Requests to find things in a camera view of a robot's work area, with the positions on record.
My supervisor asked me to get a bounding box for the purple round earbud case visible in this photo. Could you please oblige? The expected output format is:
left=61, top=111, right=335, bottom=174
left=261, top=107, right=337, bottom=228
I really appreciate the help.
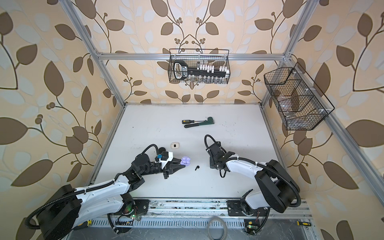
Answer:
left=180, top=156, right=191, bottom=166

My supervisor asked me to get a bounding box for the white earbud charging case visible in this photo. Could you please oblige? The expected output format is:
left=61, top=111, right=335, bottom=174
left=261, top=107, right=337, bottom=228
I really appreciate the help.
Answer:
left=171, top=142, right=180, bottom=150

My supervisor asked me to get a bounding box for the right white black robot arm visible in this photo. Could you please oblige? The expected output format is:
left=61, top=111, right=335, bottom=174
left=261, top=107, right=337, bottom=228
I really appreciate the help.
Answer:
left=204, top=135, right=302, bottom=216

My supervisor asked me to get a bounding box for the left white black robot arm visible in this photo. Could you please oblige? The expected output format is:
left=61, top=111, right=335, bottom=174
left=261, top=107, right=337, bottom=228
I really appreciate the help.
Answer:
left=24, top=144, right=191, bottom=240

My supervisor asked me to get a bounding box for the black round earbud case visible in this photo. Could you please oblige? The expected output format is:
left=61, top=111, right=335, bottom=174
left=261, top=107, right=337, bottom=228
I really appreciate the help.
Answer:
left=158, top=147, right=166, bottom=155

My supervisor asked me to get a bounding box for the black tool set in basket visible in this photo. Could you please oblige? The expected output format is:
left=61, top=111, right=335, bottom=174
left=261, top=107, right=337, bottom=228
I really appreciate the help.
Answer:
left=169, top=60, right=231, bottom=81

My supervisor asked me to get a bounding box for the small yellow black screwdriver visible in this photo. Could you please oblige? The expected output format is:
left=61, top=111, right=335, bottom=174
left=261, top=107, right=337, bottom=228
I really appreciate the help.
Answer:
left=297, top=221, right=312, bottom=227

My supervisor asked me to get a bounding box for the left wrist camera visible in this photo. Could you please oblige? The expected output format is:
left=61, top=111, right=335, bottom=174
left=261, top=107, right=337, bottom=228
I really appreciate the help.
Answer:
left=155, top=151, right=174, bottom=169

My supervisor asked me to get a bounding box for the green handled tool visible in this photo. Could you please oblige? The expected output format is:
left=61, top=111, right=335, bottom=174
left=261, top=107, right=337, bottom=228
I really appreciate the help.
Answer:
left=183, top=117, right=215, bottom=128

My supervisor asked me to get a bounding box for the back wire basket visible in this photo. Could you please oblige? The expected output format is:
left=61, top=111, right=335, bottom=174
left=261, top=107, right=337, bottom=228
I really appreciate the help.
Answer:
left=168, top=48, right=231, bottom=85

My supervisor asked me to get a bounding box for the side wire basket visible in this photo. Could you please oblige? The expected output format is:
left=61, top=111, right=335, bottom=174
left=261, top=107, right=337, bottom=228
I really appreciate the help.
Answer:
left=264, top=63, right=335, bottom=131

